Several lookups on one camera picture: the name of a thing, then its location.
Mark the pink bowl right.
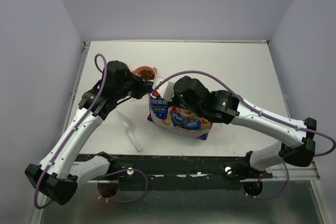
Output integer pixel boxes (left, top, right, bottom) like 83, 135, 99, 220
132, 66, 157, 81

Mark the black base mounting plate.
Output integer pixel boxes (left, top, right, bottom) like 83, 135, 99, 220
54, 153, 274, 192

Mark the clear plastic scoop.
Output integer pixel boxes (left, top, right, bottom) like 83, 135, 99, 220
117, 111, 143, 152

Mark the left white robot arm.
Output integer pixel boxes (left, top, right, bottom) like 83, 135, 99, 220
25, 61, 153, 205

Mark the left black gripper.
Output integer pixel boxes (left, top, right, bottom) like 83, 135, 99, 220
114, 70, 154, 100

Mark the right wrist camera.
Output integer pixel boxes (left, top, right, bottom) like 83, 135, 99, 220
150, 81, 174, 102

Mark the pink pet food bag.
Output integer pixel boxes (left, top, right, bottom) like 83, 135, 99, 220
148, 96, 213, 140

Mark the kibble in pink bowl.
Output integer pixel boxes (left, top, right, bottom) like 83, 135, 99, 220
138, 69, 155, 80

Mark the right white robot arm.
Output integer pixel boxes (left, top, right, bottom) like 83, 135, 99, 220
172, 76, 317, 178

